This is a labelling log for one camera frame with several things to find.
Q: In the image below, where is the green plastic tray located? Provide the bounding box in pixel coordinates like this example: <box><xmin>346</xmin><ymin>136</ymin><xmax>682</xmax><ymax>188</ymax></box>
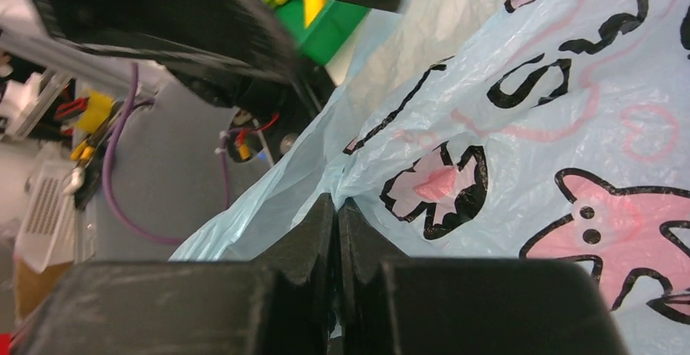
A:
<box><xmin>242</xmin><ymin>0</ymin><xmax>408</xmax><ymax>67</ymax></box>

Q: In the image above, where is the light blue plastic bag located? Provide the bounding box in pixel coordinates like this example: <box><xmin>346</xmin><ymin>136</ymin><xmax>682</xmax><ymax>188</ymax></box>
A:
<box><xmin>172</xmin><ymin>0</ymin><xmax>689</xmax><ymax>354</ymax></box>

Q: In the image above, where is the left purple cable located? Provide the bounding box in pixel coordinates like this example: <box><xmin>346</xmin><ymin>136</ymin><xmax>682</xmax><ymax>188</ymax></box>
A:
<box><xmin>101</xmin><ymin>62</ymin><xmax>187</xmax><ymax>247</ymax></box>

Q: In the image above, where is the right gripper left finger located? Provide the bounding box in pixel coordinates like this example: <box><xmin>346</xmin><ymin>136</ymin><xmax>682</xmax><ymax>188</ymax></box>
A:
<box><xmin>11</xmin><ymin>194</ymin><xmax>335</xmax><ymax>354</ymax></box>

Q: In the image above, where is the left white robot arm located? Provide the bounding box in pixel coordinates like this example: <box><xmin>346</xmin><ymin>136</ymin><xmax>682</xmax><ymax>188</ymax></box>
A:
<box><xmin>30</xmin><ymin>0</ymin><xmax>327</xmax><ymax>107</ymax></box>

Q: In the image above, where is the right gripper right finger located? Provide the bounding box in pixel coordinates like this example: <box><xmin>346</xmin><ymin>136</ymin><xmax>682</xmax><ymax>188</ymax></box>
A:
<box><xmin>338</xmin><ymin>199</ymin><xmax>627</xmax><ymax>354</ymax></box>

